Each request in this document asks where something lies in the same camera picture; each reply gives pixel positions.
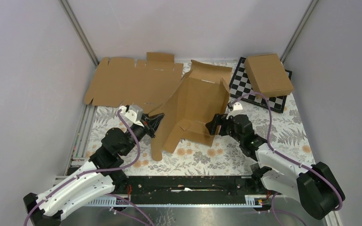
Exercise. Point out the floral patterned table mat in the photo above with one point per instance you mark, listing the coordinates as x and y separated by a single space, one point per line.
284 131

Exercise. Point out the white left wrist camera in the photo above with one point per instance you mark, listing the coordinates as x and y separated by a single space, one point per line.
133 113

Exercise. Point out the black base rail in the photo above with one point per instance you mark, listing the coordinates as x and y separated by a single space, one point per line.
193 190

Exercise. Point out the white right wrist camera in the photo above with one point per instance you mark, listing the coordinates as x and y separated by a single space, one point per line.
235 109

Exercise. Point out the closed brown cardboard box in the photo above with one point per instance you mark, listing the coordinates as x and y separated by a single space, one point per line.
267 75

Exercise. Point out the flat cardboard sheet stack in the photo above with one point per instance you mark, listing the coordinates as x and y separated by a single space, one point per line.
147 83

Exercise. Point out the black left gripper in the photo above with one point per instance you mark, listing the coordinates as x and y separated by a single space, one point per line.
150 124

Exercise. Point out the black white chessboard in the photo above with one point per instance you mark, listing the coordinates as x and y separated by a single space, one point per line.
240 85

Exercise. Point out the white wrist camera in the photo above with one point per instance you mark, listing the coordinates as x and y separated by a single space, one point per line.
235 109
133 113

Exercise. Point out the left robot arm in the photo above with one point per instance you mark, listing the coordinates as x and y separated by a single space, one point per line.
101 174

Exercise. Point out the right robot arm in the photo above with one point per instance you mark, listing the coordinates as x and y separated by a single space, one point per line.
314 187

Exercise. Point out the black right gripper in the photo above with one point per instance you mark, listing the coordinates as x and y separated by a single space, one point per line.
218 120

